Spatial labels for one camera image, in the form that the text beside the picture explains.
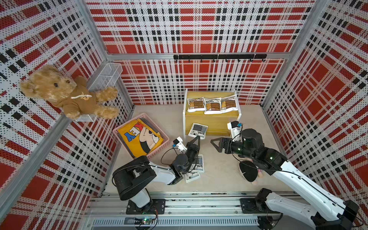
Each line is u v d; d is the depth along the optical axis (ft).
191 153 2.34
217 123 2.87
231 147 1.94
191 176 2.74
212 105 2.44
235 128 2.02
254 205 2.18
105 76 2.87
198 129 2.70
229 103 2.40
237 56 2.93
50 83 1.61
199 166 2.83
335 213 1.24
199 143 2.55
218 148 1.99
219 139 2.01
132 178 1.52
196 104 2.36
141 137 3.06
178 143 2.44
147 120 3.42
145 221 2.27
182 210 2.45
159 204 2.53
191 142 2.46
